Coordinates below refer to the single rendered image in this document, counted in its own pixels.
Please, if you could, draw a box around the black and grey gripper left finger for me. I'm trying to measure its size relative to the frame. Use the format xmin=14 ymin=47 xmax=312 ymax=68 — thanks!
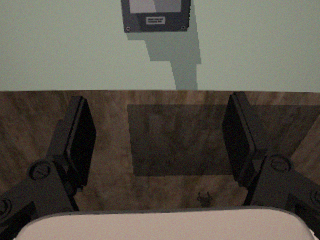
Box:
xmin=0 ymin=96 xmax=96 ymax=240

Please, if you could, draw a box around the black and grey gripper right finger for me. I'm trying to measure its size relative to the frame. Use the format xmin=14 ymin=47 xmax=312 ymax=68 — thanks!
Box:
xmin=222 ymin=92 xmax=320 ymax=240

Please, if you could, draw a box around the dark grey metal block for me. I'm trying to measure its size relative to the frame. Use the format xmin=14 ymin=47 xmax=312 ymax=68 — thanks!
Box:
xmin=129 ymin=0 xmax=181 ymax=13

